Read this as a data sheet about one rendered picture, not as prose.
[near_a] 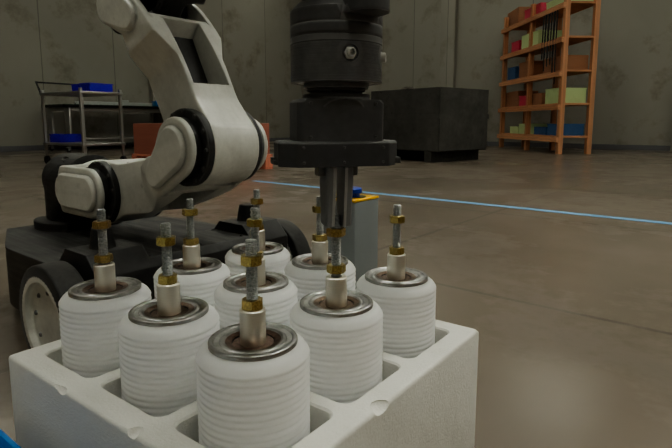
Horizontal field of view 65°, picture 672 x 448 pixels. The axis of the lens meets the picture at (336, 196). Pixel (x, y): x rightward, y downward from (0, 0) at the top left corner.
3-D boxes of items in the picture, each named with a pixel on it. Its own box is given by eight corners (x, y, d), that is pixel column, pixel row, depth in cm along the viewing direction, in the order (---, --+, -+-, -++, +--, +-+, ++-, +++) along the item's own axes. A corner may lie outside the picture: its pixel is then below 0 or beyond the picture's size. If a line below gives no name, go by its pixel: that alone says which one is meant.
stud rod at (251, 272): (247, 324, 45) (245, 238, 44) (259, 323, 45) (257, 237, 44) (246, 328, 44) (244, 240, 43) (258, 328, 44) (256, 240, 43)
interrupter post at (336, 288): (352, 307, 54) (352, 276, 54) (335, 312, 53) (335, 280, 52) (337, 301, 56) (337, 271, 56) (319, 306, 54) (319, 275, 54)
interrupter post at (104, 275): (103, 296, 58) (101, 267, 57) (89, 293, 59) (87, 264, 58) (122, 290, 60) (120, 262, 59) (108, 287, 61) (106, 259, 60)
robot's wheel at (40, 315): (22, 362, 97) (13, 256, 94) (51, 353, 101) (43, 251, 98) (72, 398, 84) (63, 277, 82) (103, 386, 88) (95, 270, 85)
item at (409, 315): (443, 409, 68) (447, 273, 65) (416, 449, 60) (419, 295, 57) (375, 391, 73) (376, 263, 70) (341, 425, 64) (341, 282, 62)
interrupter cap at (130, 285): (97, 308, 54) (96, 301, 54) (53, 295, 58) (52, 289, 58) (156, 288, 61) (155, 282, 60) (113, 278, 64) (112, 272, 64)
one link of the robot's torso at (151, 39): (172, 203, 97) (85, 13, 109) (245, 193, 110) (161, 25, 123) (212, 155, 88) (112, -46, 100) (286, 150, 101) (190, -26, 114)
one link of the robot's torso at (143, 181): (63, 171, 121) (176, 98, 90) (143, 165, 136) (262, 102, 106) (77, 237, 120) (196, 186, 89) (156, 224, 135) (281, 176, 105)
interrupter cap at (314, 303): (388, 308, 54) (388, 301, 54) (332, 326, 49) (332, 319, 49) (339, 290, 60) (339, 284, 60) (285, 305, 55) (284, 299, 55)
